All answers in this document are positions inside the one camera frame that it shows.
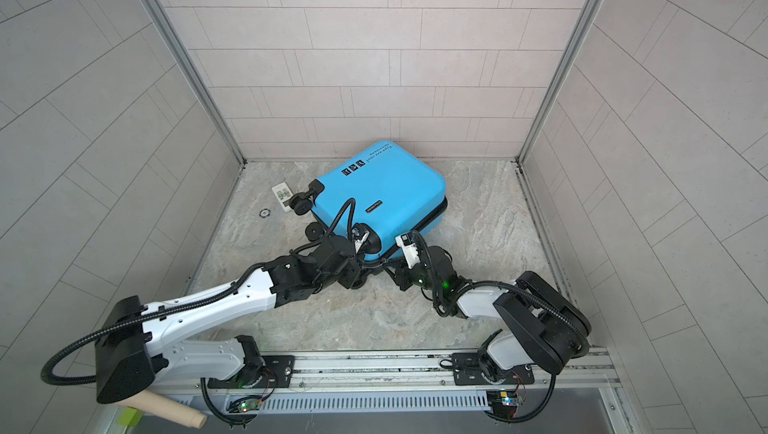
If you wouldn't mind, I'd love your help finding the blue suitcase black lining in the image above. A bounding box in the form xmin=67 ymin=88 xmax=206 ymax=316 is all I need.
xmin=289 ymin=139 xmax=449 ymax=264

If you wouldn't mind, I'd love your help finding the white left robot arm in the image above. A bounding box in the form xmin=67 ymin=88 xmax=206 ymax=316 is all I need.
xmin=94 ymin=235 xmax=387 ymax=404

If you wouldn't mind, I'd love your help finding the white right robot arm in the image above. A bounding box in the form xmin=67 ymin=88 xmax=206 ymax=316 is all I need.
xmin=392 ymin=231 xmax=591 ymax=383

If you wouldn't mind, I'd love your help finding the white remote with barcode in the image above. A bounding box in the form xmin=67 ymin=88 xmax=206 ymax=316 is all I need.
xmin=272 ymin=182 xmax=293 ymax=212

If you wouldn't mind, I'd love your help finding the right circuit board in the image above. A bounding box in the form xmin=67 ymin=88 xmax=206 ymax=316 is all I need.
xmin=486 ymin=390 xmax=523 ymax=420

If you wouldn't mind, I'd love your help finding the circuit board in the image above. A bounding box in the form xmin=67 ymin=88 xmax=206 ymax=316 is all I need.
xmin=227 ymin=395 xmax=264 ymax=414
xmin=486 ymin=390 xmax=523 ymax=420

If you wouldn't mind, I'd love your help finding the left circuit board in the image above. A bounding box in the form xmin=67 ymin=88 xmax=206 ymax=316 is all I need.
xmin=227 ymin=395 xmax=264 ymax=414

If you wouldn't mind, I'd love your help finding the green sticky block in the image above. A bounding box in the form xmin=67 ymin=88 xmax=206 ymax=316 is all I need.
xmin=116 ymin=407 xmax=144 ymax=427

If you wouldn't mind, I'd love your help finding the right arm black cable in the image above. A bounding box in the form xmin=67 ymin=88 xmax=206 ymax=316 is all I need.
xmin=410 ymin=229 xmax=592 ymax=424

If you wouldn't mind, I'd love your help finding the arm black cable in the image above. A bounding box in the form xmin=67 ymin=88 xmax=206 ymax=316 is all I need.
xmin=410 ymin=229 xmax=592 ymax=424
xmin=40 ymin=196 xmax=361 ymax=429

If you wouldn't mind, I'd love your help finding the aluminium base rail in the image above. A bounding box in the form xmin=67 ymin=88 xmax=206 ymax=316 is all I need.
xmin=122 ymin=346 xmax=622 ymax=402

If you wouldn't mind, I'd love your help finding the beige handle tool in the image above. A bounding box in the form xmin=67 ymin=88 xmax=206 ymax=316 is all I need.
xmin=117 ymin=390 xmax=208 ymax=429

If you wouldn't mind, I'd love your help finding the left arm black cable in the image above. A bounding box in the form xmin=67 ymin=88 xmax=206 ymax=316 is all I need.
xmin=40 ymin=196 xmax=361 ymax=429

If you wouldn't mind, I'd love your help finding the aluminium corner post right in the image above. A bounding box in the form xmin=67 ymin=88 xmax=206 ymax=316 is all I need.
xmin=517 ymin=0 xmax=604 ymax=166

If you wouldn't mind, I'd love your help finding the aluminium corner post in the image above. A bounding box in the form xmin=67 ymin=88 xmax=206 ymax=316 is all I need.
xmin=140 ymin=0 xmax=247 ymax=168
xmin=517 ymin=0 xmax=604 ymax=166

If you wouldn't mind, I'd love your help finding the aluminium corner post left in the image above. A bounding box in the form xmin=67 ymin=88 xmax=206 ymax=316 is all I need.
xmin=140 ymin=0 xmax=247 ymax=168

